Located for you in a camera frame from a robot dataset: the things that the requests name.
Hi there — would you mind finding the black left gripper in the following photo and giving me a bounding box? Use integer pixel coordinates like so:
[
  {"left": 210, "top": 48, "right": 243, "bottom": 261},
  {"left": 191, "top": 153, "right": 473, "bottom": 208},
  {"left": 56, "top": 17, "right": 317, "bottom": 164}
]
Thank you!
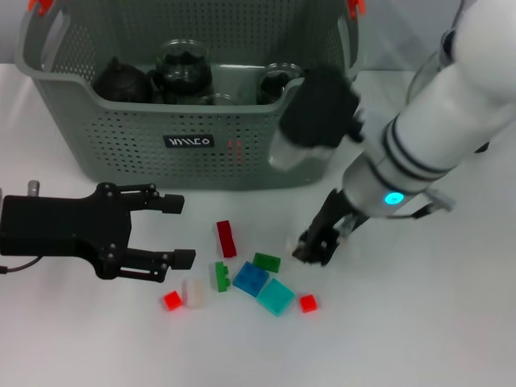
[{"left": 0, "top": 181, "right": 198, "bottom": 282}]

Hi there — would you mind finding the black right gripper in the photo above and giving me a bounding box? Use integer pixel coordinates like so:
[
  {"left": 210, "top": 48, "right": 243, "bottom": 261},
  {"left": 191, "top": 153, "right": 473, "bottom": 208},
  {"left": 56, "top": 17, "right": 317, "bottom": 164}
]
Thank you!
[{"left": 292, "top": 187, "right": 372, "bottom": 267}]

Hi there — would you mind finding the small red toy brick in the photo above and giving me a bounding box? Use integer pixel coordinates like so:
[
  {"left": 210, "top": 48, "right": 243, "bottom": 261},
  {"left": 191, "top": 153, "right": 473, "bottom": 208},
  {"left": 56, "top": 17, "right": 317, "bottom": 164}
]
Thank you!
[
  {"left": 298, "top": 293, "right": 319, "bottom": 314},
  {"left": 163, "top": 289, "right": 185, "bottom": 311}
]

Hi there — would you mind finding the teal square toy brick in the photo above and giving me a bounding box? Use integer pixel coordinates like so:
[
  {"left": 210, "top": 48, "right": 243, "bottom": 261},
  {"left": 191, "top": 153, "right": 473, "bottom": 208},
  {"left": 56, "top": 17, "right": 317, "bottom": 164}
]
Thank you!
[{"left": 256, "top": 277, "right": 296, "bottom": 318}]

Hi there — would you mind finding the red sloped toy brick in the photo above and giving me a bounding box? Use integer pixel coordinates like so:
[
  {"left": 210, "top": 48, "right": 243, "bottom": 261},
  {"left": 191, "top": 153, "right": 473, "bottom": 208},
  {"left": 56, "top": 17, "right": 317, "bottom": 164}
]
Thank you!
[{"left": 227, "top": 139, "right": 243, "bottom": 167}]

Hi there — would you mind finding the glass jar dark lid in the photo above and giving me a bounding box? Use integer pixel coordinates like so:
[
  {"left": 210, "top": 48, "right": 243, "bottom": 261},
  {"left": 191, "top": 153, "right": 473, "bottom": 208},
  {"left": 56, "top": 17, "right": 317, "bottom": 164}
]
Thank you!
[{"left": 155, "top": 39, "right": 211, "bottom": 81}]

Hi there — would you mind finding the grey-green perforated storage basket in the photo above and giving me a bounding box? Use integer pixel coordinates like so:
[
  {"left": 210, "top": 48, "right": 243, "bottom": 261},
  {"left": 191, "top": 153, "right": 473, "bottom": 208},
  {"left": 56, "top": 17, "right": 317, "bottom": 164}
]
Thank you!
[{"left": 14, "top": 0, "right": 366, "bottom": 190}]

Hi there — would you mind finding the long dark red brick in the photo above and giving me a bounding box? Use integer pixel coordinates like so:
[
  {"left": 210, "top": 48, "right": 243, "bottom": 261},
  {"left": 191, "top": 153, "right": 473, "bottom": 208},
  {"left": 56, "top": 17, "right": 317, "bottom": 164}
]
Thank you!
[{"left": 216, "top": 219, "right": 238, "bottom": 258}]

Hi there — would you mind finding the translucent white toy brick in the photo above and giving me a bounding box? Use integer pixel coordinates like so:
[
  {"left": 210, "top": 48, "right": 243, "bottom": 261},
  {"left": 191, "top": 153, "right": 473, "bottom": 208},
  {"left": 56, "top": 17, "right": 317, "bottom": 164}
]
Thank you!
[{"left": 181, "top": 278, "right": 207, "bottom": 310}]

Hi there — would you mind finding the small green toy brick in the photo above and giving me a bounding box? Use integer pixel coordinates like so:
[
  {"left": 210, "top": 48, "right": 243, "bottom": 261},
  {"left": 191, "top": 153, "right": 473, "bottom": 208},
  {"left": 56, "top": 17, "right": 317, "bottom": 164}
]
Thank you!
[{"left": 213, "top": 260, "right": 234, "bottom": 293}]

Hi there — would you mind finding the blue square toy brick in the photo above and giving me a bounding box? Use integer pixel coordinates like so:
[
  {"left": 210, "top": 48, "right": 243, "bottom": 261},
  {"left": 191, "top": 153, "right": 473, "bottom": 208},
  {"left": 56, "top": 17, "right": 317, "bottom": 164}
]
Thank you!
[{"left": 232, "top": 260, "right": 270, "bottom": 298}]

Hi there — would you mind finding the small black clay teapot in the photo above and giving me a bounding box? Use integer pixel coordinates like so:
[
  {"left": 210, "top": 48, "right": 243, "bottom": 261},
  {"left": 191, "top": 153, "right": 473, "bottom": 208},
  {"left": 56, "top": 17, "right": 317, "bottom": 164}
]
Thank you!
[{"left": 91, "top": 56, "right": 155, "bottom": 104}]

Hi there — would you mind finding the left wrist connector cable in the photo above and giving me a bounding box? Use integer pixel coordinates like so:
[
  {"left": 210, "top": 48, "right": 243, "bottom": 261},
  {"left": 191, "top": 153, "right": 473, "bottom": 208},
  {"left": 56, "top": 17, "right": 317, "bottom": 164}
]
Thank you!
[{"left": 0, "top": 180, "right": 41, "bottom": 275}]

